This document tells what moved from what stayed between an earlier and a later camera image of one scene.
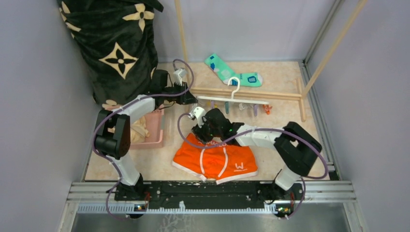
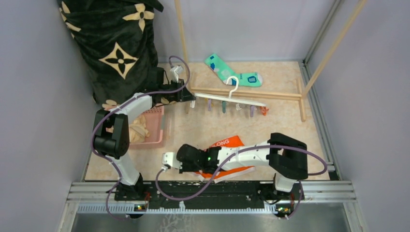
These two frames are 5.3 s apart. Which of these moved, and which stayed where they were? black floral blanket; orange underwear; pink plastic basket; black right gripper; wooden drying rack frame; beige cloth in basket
Moved: black right gripper; orange underwear
Stayed: pink plastic basket; beige cloth in basket; wooden drying rack frame; black floral blanket
